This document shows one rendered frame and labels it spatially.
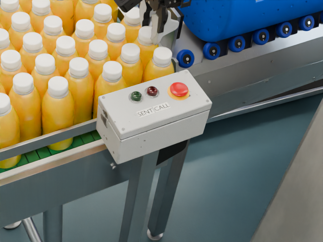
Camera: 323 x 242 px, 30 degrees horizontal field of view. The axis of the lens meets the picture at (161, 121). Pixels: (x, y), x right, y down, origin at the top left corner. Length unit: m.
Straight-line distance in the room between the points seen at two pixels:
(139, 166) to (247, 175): 1.23
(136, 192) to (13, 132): 0.33
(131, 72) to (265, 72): 0.47
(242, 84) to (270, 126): 1.08
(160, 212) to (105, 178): 0.66
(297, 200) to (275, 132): 1.00
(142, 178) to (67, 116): 0.23
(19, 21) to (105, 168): 0.38
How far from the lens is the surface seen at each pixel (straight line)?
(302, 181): 1.64
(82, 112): 1.30
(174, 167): 1.86
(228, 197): 2.40
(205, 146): 2.52
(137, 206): 1.43
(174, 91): 1.17
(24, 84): 1.20
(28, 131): 1.28
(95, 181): 1.42
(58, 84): 1.20
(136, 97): 1.14
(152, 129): 1.14
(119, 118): 1.12
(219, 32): 1.42
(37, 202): 1.38
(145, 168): 1.30
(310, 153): 1.57
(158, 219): 2.10
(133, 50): 1.28
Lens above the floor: 1.96
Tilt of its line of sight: 50 degrees down
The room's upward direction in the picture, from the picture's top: 12 degrees clockwise
